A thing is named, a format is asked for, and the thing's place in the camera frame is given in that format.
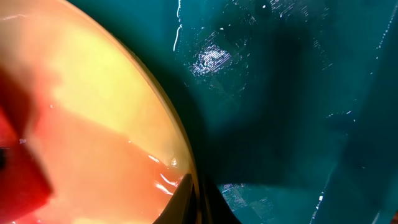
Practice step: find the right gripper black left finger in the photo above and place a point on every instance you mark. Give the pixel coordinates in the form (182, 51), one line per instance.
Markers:
(182, 207)

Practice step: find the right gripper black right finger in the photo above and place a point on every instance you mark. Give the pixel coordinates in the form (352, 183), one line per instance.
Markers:
(214, 209)

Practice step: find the yellow plate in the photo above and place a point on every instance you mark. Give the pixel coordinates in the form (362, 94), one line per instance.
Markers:
(87, 133)

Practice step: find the blue plastic tray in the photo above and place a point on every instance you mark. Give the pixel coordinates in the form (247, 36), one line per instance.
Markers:
(290, 106)

